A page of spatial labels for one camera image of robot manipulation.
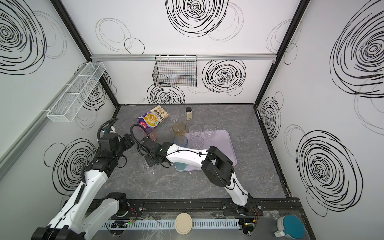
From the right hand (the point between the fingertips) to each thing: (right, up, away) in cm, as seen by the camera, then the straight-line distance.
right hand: (149, 157), depth 83 cm
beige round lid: (+21, -24, -18) cm, 37 cm away
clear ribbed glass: (+10, +26, +29) cm, 40 cm away
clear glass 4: (-4, -4, +2) cm, 6 cm away
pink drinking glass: (-4, +12, +19) cm, 22 cm away
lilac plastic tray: (+44, +7, +17) cm, 48 cm away
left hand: (-11, +12, -3) cm, 17 cm away
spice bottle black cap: (+21, +29, +23) cm, 42 cm away
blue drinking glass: (+17, +8, +7) cm, 21 cm away
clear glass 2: (+36, +13, +17) cm, 42 cm away
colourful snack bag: (-6, +22, +26) cm, 34 cm away
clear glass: (+26, +14, +16) cm, 34 cm away
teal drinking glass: (+18, -6, +2) cm, 19 cm away
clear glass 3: (+28, +7, +13) cm, 31 cm away
